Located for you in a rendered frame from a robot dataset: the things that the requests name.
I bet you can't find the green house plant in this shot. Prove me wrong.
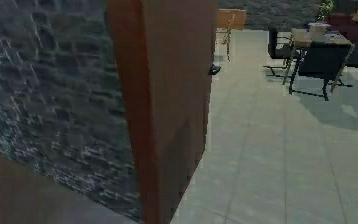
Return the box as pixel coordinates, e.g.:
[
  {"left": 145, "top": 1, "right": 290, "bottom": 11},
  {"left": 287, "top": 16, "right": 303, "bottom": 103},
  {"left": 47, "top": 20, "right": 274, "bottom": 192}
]
[{"left": 316, "top": 0, "right": 335, "bottom": 23}]

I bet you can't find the black door handle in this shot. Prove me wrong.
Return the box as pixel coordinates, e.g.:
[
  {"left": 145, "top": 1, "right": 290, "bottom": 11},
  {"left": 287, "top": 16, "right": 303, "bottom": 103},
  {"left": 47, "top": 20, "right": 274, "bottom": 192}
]
[{"left": 208, "top": 64, "right": 222, "bottom": 76}]

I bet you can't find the wooden dining table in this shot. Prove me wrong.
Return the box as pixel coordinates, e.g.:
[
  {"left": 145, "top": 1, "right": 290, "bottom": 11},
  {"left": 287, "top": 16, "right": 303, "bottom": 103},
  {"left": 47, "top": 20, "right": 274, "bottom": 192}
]
[{"left": 282, "top": 27, "right": 356, "bottom": 94}]

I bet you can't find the white box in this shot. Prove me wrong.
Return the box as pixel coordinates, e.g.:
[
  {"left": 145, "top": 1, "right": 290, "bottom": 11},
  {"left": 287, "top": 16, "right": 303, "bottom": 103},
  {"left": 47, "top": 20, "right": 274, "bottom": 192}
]
[{"left": 308, "top": 22, "right": 332, "bottom": 35}]

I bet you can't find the dark red sideboard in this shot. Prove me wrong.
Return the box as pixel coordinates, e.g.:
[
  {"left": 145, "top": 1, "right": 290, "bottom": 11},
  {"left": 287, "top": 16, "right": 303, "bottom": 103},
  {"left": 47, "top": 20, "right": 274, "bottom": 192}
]
[{"left": 326, "top": 12, "right": 358, "bottom": 69}]

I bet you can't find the orange wooden cabinet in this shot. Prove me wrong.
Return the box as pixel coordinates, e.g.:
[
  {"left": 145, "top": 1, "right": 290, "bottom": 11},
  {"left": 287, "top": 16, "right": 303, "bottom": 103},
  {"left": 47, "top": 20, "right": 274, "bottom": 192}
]
[{"left": 217, "top": 8, "right": 247, "bottom": 31}]

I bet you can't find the black chair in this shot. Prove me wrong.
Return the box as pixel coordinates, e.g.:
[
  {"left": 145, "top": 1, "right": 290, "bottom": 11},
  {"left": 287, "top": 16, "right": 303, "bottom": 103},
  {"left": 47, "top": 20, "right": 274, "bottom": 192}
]
[
  {"left": 262, "top": 27, "right": 301, "bottom": 80},
  {"left": 288, "top": 41, "right": 352, "bottom": 102}
]

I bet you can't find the brown wooden room door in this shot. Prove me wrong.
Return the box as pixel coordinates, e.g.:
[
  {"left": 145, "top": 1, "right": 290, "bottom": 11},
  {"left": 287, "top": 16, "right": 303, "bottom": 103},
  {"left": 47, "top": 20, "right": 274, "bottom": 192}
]
[{"left": 105, "top": 0, "right": 220, "bottom": 224}]

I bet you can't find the light wooden chair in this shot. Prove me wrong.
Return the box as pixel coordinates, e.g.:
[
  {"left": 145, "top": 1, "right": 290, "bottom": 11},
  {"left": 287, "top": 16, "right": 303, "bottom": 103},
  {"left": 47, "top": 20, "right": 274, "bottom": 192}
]
[{"left": 215, "top": 13, "right": 236, "bottom": 62}]

